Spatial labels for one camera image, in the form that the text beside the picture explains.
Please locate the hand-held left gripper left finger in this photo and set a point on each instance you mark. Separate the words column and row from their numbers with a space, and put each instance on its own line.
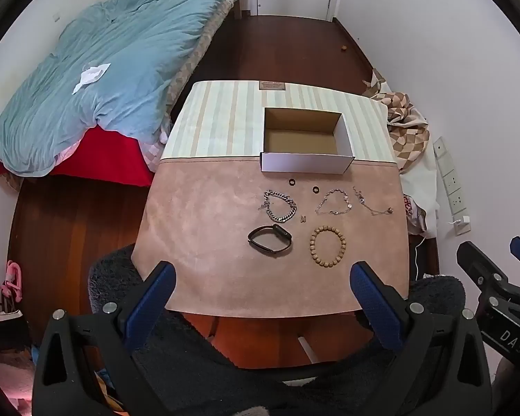
column 152, row 299

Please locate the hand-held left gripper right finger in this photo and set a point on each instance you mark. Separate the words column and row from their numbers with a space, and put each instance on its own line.
column 375, row 307

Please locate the black smart band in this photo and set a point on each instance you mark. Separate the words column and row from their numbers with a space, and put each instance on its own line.
column 281, row 230

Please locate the white cardboard box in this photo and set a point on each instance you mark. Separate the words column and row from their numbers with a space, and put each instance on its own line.
column 303, row 162

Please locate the white charger plug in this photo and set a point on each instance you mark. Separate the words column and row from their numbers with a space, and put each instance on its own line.
column 461, row 224

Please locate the dark fuzzy seat cushion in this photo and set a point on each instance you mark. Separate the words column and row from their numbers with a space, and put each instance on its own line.
column 199, row 355

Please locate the red patterned fabric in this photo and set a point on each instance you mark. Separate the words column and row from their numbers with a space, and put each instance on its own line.
column 414, row 216

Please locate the white cloth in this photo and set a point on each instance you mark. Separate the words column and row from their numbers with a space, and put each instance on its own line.
column 420, row 182

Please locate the pink hanger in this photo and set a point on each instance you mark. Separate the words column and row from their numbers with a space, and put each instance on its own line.
column 14, row 281

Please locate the brown checkered cloth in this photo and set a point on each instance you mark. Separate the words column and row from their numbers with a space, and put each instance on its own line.
column 409, row 138

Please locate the red bed sheet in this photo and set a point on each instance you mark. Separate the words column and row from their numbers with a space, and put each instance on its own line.
column 112, row 158

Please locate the bed with blue duvet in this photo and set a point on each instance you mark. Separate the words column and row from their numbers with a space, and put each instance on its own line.
column 112, row 73

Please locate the white crumpled paper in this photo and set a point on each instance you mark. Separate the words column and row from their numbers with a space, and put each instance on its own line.
column 91, row 76

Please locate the brown label patch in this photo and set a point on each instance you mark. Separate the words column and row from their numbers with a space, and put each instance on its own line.
column 273, row 86

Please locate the bed with checkered mattress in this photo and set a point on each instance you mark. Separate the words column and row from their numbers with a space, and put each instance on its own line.
column 195, row 56

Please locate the white wall socket panel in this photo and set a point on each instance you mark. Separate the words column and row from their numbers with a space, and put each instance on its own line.
column 450, row 177

